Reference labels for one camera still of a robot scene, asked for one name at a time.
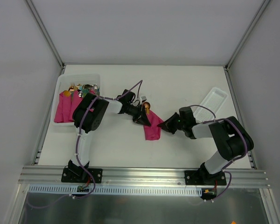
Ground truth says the orange round spoon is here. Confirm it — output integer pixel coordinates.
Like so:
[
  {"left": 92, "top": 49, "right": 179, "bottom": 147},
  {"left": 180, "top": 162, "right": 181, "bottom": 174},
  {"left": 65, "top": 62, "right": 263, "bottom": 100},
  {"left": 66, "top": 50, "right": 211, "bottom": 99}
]
[{"left": 63, "top": 91, "right": 71, "bottom": 97}]

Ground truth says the right aluminium frame post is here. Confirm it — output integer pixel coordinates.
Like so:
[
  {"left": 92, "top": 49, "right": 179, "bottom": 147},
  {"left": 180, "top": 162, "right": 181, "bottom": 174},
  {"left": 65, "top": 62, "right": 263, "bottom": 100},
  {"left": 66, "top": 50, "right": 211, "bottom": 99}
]
[{"left": 225, "top": 0, "right": 272, "bottom": 71}]

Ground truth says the left aluminium frame post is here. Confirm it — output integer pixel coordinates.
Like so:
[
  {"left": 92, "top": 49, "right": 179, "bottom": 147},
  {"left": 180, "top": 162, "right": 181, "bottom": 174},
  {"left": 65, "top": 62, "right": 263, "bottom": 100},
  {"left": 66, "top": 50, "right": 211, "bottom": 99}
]
[{"left": 24, "top": 0, "right": 64, "bottom": 68}]

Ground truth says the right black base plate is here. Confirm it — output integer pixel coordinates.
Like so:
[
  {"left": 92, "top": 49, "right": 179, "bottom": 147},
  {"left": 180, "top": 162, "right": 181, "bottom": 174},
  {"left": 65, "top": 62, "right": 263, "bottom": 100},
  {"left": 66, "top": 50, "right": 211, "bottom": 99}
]
[{"left": 184, "top": 170, "right": 227, "bottom": 186}]

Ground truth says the white slotted cable duct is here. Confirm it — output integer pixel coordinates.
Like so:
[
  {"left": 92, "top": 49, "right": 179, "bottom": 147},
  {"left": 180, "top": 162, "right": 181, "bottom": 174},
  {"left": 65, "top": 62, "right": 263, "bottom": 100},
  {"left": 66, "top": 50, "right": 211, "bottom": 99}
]
[{"left": 28, "top": 184, "right": 202, "bottom": 197}]

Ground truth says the large white plastic basket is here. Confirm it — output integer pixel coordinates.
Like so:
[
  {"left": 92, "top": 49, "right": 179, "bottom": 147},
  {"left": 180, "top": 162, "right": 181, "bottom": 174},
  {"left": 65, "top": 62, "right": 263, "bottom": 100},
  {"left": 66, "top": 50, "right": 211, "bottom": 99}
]
[{"left": 51, "top": 73, "right": 100, "bottom": 126}]

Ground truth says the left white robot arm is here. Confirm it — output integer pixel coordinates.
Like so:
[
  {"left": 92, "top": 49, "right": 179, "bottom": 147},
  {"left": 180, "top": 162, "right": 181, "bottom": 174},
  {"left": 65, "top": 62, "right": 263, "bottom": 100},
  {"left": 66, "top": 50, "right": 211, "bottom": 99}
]
[{"left": 61, "top": 89, "right": 151, "bottom": 183}]

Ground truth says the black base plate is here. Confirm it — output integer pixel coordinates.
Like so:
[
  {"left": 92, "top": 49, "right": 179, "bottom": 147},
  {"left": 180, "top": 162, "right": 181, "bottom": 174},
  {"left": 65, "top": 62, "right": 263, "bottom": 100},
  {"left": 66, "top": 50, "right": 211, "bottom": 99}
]
[
  {"left": 61, "top": 168, "right": 103, "bottom": 183},
  {"left": 184, "top": 170, "right": 227, "bottom": 186}
]

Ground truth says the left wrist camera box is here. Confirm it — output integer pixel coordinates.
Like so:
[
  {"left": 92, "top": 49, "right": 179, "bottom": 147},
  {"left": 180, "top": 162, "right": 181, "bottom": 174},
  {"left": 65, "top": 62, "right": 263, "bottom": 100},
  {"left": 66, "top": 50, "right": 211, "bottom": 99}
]
[{"left": 140, "top": 96, "right": 147, "bottom": 102}]

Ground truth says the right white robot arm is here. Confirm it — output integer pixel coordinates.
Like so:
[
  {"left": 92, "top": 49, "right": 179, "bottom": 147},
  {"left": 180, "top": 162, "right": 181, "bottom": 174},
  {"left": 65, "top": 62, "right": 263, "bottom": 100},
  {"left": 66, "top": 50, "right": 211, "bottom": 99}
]
[{"left": 158, "top": 106, "right": 254, "bottom": 186}]

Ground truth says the small white perforated tray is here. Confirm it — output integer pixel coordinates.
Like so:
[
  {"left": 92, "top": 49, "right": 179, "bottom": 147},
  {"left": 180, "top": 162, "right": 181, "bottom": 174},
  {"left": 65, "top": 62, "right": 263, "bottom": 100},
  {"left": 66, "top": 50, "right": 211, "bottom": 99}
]
[{"left": 193, "top": 87, "right": 228, "bottom": 123}]

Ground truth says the aluminium frame post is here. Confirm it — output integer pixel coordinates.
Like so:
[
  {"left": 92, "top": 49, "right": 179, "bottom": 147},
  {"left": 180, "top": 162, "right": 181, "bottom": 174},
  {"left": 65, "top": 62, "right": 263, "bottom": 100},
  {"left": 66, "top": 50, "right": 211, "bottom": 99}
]
[
  {"left": 225, "top": 0, "right": 272, "bottom": 71},
  {"left": 24, "top": 0, "right": 64, "bottom": 68}
]

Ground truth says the aluminium mounting rail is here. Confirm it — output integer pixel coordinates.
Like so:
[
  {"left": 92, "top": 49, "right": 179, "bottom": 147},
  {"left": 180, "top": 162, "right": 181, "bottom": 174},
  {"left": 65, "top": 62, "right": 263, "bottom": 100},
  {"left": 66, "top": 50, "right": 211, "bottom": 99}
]
[{"left": 18, "top": 165, "right": 271, "bottom": 189}]

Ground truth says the copper spoon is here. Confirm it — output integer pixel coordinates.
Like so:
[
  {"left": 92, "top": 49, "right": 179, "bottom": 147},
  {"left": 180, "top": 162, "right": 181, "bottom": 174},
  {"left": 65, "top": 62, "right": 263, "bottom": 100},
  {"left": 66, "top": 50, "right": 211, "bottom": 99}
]
[{"left": 142, "top": 102, "right": 151, "bottom": 115}]

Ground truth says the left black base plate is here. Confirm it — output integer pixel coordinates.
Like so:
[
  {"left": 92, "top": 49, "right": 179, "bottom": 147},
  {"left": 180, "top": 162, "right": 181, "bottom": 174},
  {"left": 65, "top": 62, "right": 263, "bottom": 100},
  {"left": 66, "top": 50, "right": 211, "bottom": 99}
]
[{"left": 61, "top": 168, "right": 103, "bottom": 183}]

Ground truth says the green rolled napkin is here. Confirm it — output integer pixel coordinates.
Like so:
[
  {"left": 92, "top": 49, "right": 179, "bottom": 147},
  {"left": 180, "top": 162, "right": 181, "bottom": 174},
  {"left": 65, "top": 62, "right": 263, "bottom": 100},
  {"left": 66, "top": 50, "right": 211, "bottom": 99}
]
[{"left": 82, "top": 89, "right": 89, "bottom": 97}]

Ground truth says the pink rolled napkin far left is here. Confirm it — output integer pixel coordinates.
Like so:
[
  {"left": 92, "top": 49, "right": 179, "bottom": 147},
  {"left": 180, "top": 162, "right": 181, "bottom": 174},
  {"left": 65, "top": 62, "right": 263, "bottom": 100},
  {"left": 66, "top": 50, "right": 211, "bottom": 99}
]
[{"left": 54, "top": 92, "right": 64, "bottom": 123}]

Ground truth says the pink paper napkin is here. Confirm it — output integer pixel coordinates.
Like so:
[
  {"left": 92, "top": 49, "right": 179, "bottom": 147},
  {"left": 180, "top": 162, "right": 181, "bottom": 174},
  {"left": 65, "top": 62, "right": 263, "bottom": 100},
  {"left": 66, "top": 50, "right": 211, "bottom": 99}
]
[{"left": 143, "top": 111, "right": 164, "bottom": 141}]

